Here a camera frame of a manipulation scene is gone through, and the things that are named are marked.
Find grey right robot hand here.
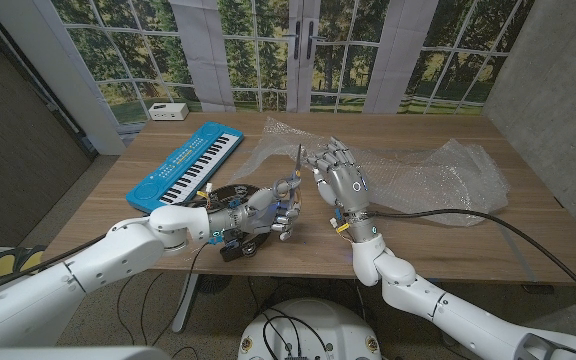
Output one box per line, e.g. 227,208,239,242
306,136,372,216

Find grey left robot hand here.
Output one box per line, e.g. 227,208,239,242
240,179,303,243

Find orange handled scissors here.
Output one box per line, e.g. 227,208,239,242
272,143,304,199

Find black half-moon tambourine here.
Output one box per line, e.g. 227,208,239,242
187,183,272,262

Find clear bubble wrap sheet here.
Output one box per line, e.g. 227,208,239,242
227,117,511,227

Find blue toy piano keyboard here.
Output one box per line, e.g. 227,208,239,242
125,121,245,221

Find black round floor base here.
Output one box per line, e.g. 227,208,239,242
196,273,233,295

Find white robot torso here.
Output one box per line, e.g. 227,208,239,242
237,298,383,360

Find white power box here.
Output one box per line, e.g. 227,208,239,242
148,102,190,122

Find printed window forest backdrop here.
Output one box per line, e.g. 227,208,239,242
50,0,537,126

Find yellow black foot pedal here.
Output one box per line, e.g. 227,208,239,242
0,248,20,284
17,244,49,277

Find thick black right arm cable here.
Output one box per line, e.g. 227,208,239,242
366,208,576,312

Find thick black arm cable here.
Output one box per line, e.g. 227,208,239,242
366,208,576,312
0,232,108,301

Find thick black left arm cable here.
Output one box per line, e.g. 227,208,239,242
0,232,108,301

